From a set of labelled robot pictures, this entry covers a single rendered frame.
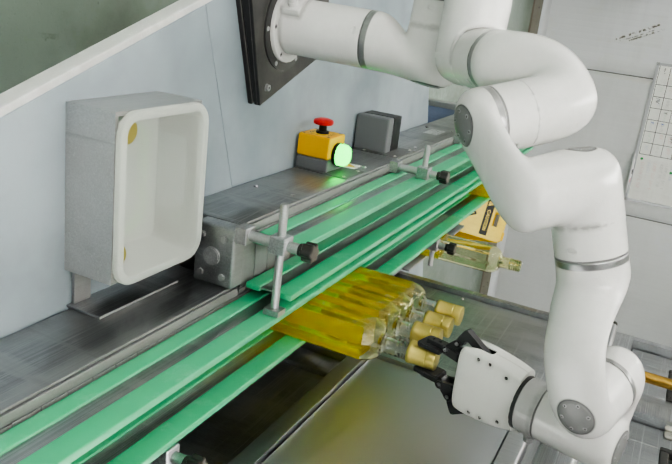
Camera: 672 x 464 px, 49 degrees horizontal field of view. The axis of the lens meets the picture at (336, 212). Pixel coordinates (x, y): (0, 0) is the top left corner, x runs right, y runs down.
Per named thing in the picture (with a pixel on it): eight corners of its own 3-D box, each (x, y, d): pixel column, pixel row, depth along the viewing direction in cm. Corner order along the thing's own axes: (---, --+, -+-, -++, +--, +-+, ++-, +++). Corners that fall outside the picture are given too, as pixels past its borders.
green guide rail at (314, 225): (249, 242, 110) (295, 255, 107) (249, 235, 110) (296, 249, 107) (515, 118, 263) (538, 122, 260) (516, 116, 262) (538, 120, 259)
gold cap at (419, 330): (408, 345, 115) (434, 354, 113) (411, 325, 114) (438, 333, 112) (416, 337, 118) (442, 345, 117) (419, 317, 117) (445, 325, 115)
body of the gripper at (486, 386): (536, 428, 104) (468, 394, 110) (551, 364, 101) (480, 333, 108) (511, 449, 98) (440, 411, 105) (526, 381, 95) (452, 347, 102)
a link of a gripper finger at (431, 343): (466, 357, 107) (428, 339, 111) (470, 337, 106) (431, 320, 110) (454, 363, 105) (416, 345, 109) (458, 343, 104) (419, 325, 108)
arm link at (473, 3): (457, 87, 99) (484, -38, 95) (390, 70, 121) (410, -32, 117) (518, 97, 102) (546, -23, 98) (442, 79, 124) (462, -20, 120)
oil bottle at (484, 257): (416, 254, 192) (515, 281, 182) (419, 234, 190) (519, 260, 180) (424, 246, 197) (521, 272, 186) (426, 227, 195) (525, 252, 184)
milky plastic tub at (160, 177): (65, 273, 95) (117, 291, 92) (66, 101, 89) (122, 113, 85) (153, 239, 111) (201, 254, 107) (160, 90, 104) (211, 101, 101)
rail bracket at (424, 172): (385, 172, 158) (444, 186, 153) (390, 139, 156) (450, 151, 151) (392, 169, 162) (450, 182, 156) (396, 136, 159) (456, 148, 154)
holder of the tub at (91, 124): (64, 308, 97) (109, 325, 94) (65, 101, 89) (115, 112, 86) (149, 271, 112) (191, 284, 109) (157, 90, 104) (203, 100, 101)
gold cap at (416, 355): (403, 366, 110) (431, 375, 108) (407, 344, 109) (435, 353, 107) (411, 357, 113) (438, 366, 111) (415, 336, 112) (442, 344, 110)
